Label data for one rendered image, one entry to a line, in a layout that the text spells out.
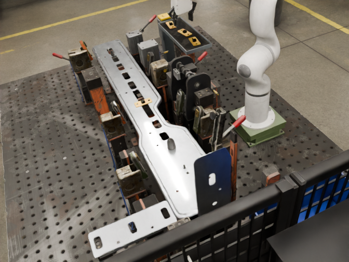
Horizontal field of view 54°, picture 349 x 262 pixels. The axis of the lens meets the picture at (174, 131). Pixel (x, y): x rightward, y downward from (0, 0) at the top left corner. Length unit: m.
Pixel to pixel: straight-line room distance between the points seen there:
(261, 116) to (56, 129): 1.18
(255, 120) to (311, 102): 1.54
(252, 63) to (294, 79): 2.04
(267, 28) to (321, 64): 2.34
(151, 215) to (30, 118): 1.31
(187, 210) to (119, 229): 0.24
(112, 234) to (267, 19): 1.00
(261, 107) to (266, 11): 0.49
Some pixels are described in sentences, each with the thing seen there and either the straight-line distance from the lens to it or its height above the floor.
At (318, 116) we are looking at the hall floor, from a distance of 3.15.
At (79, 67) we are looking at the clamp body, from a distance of 2.11.
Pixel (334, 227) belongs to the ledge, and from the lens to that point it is 0.69.
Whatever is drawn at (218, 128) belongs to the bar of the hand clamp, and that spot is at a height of 1.15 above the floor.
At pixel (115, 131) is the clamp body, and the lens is 1.59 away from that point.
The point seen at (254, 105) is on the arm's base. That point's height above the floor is 0.91.
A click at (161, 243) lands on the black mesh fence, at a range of 0.52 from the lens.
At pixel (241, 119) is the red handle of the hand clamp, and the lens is 1.30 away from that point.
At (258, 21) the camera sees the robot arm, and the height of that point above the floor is 1.35.
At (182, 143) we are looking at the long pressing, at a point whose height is 1.00.
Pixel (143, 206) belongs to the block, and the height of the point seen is 0.98.
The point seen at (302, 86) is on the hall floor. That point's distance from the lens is 3.46.
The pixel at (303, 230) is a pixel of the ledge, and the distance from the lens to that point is 0.68.
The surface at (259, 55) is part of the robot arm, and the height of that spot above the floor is 1.20.
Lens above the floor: 2.00
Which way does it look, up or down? 43 degrees down
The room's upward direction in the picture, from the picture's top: 8 degrees counter-clockwise
